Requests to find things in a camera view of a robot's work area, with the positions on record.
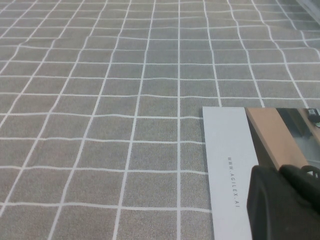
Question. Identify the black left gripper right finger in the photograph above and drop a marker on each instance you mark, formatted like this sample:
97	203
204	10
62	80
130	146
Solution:
302	185

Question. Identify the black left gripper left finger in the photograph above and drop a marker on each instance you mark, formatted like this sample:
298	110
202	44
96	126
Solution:
275	212

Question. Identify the AgileX robot brochure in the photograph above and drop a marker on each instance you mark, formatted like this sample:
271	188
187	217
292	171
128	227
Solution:
225	140

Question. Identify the grey white-grid tablecloth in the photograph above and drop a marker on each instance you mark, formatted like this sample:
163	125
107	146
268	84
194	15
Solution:
125	100

